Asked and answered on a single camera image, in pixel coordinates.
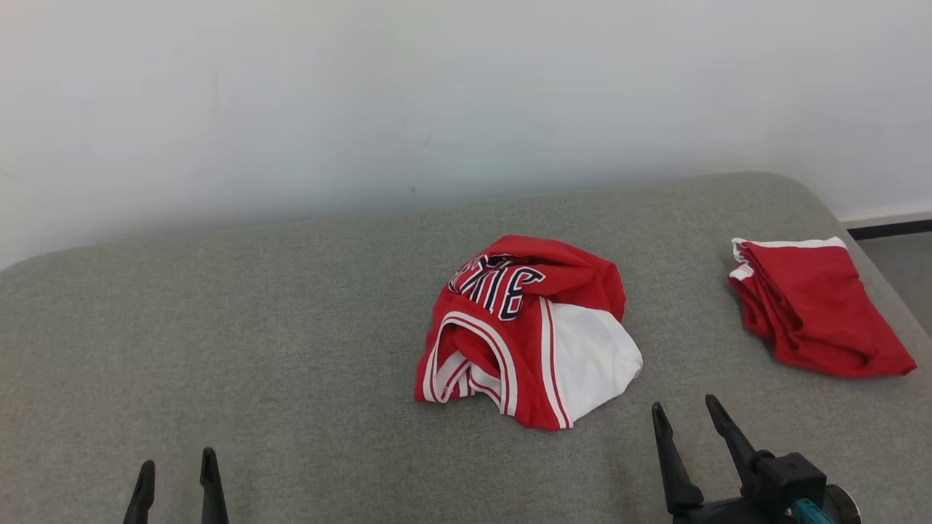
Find black baseboard strip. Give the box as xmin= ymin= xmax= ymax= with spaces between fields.
xmin=837 ymin=211 xmax=932 ymax=242

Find red white-striped shorts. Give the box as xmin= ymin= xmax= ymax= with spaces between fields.
xmin=728 ymin=237 xmax=918 ymax=378

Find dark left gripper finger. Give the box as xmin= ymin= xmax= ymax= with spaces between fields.
xmin=122 ymin=460 xmax=157 ymax=524
xmin=200 ymin=448 xmax=231 ymax=524

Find red white basketball jersey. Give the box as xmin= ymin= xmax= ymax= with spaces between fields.
xmin=415 ymin=234 xmax=644 ymax=431

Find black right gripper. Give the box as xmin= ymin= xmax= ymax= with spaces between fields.
xmin=652 ymin=394 xmax=787 ymax=524

